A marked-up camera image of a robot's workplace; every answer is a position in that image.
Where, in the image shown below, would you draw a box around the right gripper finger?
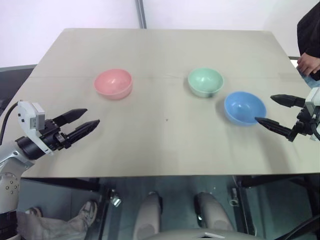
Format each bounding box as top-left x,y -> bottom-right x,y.
270,93 -> 307,108
254,116 -> 293,139

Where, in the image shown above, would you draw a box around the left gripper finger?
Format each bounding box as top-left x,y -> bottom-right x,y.
65,119 -> 101,147
52,108 -> 88,127

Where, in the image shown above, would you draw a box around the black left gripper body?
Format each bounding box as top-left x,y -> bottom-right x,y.
39,119 -> 74,152

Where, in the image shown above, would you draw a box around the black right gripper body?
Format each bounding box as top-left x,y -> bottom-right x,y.
286,105 -> 320,143

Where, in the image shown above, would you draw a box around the bystander bare hand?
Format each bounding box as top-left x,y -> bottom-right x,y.
297,52 -> 320,76

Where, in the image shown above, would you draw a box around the bystander blue jeans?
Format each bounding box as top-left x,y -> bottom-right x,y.
303,73 -> 320,89

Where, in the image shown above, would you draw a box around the blue plastic bowl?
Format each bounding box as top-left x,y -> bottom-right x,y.
223,91 -> 267,127

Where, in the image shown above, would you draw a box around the red plastic bowl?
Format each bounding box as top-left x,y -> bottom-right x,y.
93,68 -> 133,101

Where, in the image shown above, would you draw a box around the dark grey panel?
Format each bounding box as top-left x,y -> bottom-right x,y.
0,64 -> 37,119

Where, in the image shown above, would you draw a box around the bystander black jacket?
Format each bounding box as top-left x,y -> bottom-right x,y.
296,0 -> 320,82

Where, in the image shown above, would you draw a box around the grey white sneaker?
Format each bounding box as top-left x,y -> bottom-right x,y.
24,206 -> 43,218
78,200 -> 99,228

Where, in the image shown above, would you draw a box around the green plastic bowl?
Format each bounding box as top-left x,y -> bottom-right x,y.
187,67 -> 225,99

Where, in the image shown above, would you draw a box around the beige trousers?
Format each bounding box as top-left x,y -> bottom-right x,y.
16,211 -> 89,240

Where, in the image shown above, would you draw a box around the grey robot right leg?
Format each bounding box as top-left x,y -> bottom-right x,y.
194,191 -> 235,233

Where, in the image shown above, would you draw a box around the grey robot leg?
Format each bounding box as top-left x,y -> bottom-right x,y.
132,191 -> 164,240
194,191 -> 235,233

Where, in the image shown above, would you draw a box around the grey robot left leg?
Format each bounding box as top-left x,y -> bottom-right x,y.
132,191 -> 164,240

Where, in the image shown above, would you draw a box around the grey ribbed pole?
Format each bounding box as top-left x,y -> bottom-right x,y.
135,0 -> 147,29

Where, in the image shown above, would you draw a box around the grey robot torso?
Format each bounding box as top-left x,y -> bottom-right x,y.
149,225 -> 266,240

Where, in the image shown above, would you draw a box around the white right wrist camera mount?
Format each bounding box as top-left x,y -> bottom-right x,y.
305,87 -> 320,114

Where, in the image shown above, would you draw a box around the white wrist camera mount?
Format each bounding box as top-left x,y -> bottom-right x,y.
16,100 -> 55,156
305,87 -> 320,114

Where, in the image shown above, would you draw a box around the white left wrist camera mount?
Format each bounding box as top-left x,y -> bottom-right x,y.
16,100 -> 55,156

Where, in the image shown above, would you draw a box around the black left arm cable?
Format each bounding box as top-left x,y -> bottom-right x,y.
0,102 -> 20,145

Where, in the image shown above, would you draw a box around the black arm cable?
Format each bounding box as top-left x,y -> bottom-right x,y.
287,215 -> 320,240
0,102 -> 20,145

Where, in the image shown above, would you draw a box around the black table frame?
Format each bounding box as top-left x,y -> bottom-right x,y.
20,174 -> 320,240

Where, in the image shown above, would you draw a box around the silver metal bracket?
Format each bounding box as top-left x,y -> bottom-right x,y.
229,187 -> 240,207
109,189 -> 123,207

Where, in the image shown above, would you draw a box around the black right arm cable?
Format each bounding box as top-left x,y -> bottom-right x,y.
287,215 -> 320,240

